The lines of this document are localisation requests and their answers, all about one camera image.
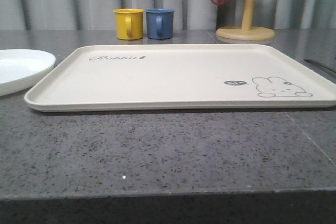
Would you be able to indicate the white round plate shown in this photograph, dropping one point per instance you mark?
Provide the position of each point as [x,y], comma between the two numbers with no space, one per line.
[23,68]

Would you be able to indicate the silver metal chopstick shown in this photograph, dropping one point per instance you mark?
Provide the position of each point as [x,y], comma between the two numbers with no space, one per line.
[321,65]

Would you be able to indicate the cream rabbit serving tray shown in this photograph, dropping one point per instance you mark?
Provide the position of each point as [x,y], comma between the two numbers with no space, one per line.
[192,76]

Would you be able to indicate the blue enamel mug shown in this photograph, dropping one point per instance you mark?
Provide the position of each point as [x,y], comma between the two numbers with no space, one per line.
[159,23]

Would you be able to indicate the yellow enamel mug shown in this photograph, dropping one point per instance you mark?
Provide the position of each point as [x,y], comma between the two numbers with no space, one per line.
[129,23]

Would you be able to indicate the wooden mug tree stand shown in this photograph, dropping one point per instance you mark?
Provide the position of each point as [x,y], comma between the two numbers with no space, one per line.
[246,31]

